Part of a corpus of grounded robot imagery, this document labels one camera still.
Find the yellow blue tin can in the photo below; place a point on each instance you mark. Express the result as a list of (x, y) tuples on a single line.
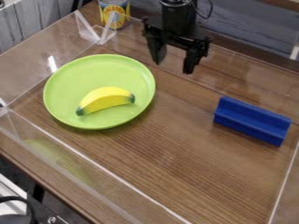
[(115, 10)]

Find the clear acrylic enclosure wall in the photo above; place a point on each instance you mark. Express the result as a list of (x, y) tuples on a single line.
[(93, 189)]

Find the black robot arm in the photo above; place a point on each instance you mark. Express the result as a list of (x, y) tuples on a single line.
[(175, 29)]

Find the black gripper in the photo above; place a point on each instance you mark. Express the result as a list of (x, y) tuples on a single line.
[(175, 29)]

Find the clear acrylic corner bracket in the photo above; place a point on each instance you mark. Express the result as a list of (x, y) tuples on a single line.
[(95, 33)]

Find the yellow toy banana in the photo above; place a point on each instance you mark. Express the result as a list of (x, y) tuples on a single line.
[(104, 98)]

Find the blue plastic block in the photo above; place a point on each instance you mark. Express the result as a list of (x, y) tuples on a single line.
[(252, 120)]

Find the green round plate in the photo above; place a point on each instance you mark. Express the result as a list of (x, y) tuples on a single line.
[(91, 72)]

